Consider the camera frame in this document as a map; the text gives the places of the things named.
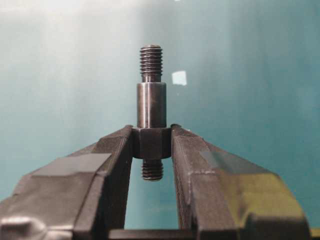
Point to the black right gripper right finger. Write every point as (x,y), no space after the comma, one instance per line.
(225,197)

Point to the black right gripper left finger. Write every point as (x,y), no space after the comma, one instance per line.
(77,197)

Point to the dark threaded steel shaft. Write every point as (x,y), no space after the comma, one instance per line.
(151,136)

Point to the pale square tape marker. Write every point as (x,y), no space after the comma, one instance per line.
(179,78)

